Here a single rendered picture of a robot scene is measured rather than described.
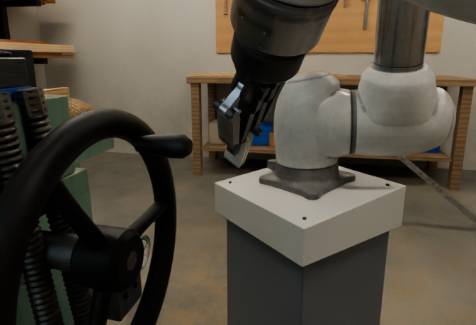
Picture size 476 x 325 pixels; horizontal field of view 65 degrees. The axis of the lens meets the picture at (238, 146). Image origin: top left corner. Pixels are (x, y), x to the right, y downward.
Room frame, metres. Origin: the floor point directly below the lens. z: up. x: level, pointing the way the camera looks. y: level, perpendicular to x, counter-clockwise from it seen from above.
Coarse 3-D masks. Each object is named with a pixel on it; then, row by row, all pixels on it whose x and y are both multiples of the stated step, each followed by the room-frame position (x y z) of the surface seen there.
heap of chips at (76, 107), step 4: (68, 100) 0.61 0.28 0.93; (72, 100) 0.62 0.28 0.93; (76, 100) 0.63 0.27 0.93; (72, 104) 0.61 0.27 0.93; (76, 104) 0.61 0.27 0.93; (80, 104) 0.62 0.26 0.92; (84, 104) 0.63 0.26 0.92; (88, 104) 0.64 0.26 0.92; (72, 108) 0.59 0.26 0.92; (76, 108) 0.60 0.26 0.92; (80, 108) 0.61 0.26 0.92; (84, 108) 0.62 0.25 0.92; (88, 108) 0.62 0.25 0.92; (92, 108) 0.64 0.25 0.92; (72, 112) 0.59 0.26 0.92; (76, 112) 0.60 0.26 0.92; (80, 112) 0.60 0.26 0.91; (84, 112) 0.61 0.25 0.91; (72, 116) 0.59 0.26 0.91
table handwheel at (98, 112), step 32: (64, 128) 0.28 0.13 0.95; (96, 128) 0.31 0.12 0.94; (128, 128) 0.36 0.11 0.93; (32, 160) 0.25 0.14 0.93; (64, 160) 0.27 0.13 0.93; (160, 160) 0.42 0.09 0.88; (32, 192) 0.24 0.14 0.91; (64, 192) 0.27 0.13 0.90; (160, 192) 0.44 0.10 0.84; (0, 224) 0.22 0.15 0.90; (32, 224) 0.23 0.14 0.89; (96, 224) 0.34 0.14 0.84; (160, 224) 0.44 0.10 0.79; (0, 256) 0.21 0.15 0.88; (64, 256) 0.32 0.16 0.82; (96, 256) 0.30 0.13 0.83; (128, 256) 0.32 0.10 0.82; (160, 256) 0.43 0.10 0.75; (0, 288) 0.20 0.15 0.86; (96, 288) 0.31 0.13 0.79; (160, 288) 0.41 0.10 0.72; (0, 320) 0.20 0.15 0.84; (96, 320) 0.30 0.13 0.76
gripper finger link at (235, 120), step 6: (216, 102) 0.39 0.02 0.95; (222, 102) 0.39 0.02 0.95; (216, 108) 0.39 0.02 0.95; (228, 114) 0.38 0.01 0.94; (234, 114) 0.38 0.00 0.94; (222, 120) 0.42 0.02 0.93; (228, 120) 0.40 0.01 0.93; (234, 120) 0.40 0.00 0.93; (222, 126) 0.43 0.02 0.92; (228, 126) 0.41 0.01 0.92; (234, 126) 0.41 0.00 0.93; (222, 132) 0.44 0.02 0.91; (228, 132) 0.43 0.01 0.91; (234, 132) 0.42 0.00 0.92; (222, 138) 0.45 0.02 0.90; (228, 138) 0.44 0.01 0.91; (234, 138) 0.44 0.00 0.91; (234, 144) 0.45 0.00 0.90
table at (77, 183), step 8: (96, 144) 0.61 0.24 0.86; (104, 144) 0.63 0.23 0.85; (112, 144) 0.65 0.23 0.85; (88, 152) 0.59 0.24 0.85; (96, 152) 0.61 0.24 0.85; (80, 160) 0.57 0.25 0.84; (80, 168) 0.43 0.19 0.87; (64, 176) 0.40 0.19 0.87; (72, 176) 0.41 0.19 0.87; (80, 176) 0.42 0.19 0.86; (64, 184) 0.39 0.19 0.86; (72, 184) 0.41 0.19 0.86; (80, 184) 0.42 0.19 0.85; (88, 184) 0.43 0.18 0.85; (72, 192) 0.40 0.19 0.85; (80, 192) 0.42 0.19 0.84; (40, 216) 0.36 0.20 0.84
